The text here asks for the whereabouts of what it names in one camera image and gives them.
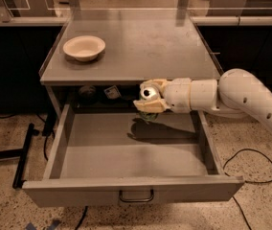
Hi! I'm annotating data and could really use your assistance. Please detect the dark round object under top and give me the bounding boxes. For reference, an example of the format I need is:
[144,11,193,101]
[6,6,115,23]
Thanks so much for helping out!
[78,85,98,104]

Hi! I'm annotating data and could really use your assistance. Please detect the green soda can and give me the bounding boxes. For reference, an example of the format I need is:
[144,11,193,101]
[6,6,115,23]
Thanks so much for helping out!
[138,86,160,122]

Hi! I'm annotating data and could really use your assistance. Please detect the black floor cable right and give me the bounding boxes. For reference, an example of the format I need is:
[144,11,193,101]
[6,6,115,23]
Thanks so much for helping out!
[222,148,272,230]

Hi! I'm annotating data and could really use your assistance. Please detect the black cable left floor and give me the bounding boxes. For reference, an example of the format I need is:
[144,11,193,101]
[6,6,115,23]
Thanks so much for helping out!
[0,112,57,162]

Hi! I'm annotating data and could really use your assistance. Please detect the black cable under drawer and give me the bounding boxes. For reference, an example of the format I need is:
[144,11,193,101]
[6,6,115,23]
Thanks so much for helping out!
[74,205,89,230]

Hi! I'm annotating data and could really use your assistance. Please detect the open grey top drawer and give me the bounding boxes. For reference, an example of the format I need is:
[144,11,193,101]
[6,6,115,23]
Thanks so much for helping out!
[23,105,244,207]

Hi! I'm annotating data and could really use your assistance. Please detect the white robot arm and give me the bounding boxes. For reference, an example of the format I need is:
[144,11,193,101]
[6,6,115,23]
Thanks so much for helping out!
[134,69,272,133]

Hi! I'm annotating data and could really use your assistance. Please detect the white paper bowl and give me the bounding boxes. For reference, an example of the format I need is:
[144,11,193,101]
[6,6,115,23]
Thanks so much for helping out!
[63,35,105,62]

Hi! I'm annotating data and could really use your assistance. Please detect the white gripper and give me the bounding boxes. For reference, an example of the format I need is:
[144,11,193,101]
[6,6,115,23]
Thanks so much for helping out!
[133,78,217,113]

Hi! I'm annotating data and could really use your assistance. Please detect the white tag label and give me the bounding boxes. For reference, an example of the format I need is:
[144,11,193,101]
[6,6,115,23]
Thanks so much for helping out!
[104,85,121,100]

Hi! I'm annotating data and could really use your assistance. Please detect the black metal stand base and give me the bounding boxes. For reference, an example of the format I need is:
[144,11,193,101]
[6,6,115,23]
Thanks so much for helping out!
[0,123,39,189]

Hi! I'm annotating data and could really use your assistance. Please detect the metal drawer handle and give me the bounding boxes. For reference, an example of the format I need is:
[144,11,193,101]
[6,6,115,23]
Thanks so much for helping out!
[119,190,154,203]

